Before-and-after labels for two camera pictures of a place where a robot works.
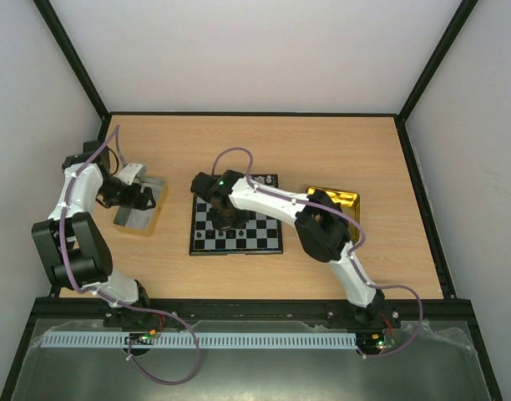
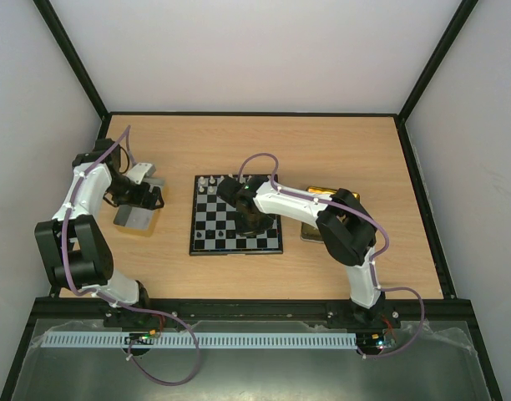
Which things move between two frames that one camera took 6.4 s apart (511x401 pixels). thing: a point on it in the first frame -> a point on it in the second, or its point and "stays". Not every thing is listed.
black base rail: x=403 y=311 stays
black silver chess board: x=261 y=234 stays
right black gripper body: x=227 y=217 -> x=252 y=220
